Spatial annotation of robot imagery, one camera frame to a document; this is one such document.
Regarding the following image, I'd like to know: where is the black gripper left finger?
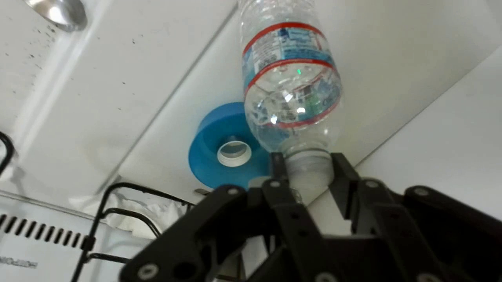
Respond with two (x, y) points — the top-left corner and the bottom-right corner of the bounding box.
(117, 150), (342, 282)

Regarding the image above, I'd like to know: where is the clear plastic water bottle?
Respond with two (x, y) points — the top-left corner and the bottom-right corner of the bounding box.
(236, 0), (345, 206)

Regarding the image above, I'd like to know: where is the black wire dish rack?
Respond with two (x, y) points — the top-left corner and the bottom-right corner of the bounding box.
(69, 179), (211, 282)

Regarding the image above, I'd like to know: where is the black stove grate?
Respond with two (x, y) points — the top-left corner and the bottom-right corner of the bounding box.
(0, 129), (15, 175)

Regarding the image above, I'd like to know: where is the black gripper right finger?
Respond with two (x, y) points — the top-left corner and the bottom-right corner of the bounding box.
(327, 151), (502, 282)

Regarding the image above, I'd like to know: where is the blue plastic bowl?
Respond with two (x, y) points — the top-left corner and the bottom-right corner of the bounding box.
(186, 100), (274, 190)

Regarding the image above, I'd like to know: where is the metal spoon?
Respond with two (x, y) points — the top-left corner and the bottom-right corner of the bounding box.
(23, 0), (89, 31)

